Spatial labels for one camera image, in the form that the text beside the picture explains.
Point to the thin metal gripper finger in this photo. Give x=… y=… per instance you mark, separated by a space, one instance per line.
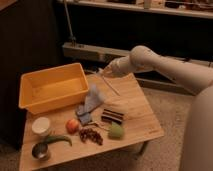
x=110 y=86

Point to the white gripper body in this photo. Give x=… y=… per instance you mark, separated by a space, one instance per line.
x=118 y=67

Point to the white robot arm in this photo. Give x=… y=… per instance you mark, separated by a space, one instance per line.
x=197 y=149

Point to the dark striped brush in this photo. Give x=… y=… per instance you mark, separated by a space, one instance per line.
x=109 y=115

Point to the yellow plastic tray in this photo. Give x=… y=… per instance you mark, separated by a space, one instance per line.
x=53 y=88

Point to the grey lower shelf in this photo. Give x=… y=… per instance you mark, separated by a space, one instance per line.
x=93 y=51

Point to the blue grey cloth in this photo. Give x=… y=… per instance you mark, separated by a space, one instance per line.
x=93 y=99

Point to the wooden table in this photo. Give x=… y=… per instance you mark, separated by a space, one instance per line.
x=140 y=125

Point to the metal pole stand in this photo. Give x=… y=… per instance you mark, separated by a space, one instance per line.
x=72 y=37

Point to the green pear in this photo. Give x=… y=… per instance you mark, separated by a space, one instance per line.
x=116 y=131

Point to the red orange apple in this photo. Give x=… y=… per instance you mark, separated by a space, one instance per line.
x=72 y=126

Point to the dark grape bunch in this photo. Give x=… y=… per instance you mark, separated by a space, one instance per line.
x=90 y=134

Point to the green chili pepper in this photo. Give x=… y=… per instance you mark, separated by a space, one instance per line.
x=57 y=138

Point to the white round container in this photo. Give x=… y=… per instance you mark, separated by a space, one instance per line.
x=41 y=126

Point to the upper shelf with items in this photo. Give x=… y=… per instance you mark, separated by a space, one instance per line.
x=146 y=6

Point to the metal cup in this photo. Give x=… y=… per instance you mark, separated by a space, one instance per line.
x=40 y=151

